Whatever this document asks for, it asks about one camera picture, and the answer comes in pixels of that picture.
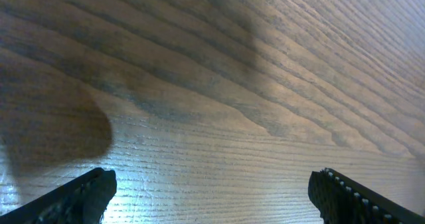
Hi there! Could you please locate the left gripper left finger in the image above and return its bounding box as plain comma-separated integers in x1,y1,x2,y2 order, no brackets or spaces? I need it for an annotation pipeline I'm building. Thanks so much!
1,168,116,224

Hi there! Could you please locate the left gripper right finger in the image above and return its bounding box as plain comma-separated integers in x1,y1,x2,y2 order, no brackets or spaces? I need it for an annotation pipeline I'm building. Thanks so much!
308,168,424,224

